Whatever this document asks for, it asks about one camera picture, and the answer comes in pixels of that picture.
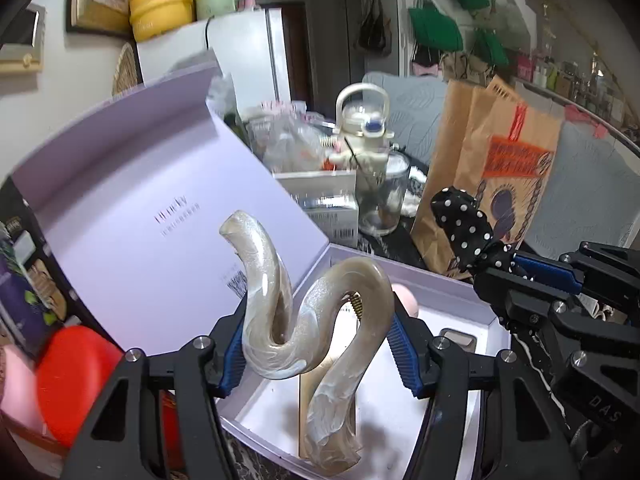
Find smoky translucent square cup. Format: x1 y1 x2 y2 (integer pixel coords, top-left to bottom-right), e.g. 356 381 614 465
439 328 477 354

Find pearl wavy hair claw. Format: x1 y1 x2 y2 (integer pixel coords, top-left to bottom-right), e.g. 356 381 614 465
219 210 395 472

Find black polka dot scrunchie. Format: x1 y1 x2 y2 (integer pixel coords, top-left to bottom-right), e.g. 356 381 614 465
431 186 525 276

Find near light blue covered chair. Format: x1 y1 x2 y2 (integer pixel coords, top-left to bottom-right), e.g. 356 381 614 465
525 122 639 259

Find light blue covered chair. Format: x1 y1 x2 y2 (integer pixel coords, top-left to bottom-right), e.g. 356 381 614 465
525 122 639 259
362 72 447 166

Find brown paper takeout bag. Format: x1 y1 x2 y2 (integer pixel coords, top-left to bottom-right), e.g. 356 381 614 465
411 77 562 278

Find red canister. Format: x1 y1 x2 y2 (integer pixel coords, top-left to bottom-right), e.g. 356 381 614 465
36 325 183 469

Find clear glass jar with stirrer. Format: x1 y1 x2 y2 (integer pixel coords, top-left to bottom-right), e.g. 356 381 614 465
356 151 411 236

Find white tissue box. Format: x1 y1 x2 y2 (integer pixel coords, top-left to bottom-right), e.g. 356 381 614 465
274 170 359 248

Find lavender open gift box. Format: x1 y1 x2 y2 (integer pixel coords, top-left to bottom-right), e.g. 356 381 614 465
10 65 511 479

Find pink cylindrical container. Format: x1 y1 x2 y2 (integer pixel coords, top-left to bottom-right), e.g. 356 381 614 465
1 344 47 436

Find far light blue covered chair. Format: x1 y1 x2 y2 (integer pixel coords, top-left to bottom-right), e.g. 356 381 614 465
362 72 447 166

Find white glass teapot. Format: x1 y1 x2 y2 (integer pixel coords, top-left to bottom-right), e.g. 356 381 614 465
328 82 394 174

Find green tote bag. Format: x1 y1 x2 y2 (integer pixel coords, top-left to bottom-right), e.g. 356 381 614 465
408 4 463 52

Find white refrigerator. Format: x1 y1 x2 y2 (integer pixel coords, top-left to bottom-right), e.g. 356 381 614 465
137 9 291 110

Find brown entrance door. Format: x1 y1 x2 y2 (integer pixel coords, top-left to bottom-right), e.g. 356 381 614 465
281 2 314 106

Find yellow pot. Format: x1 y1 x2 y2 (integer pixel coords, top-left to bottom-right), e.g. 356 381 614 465
129 0 194 44

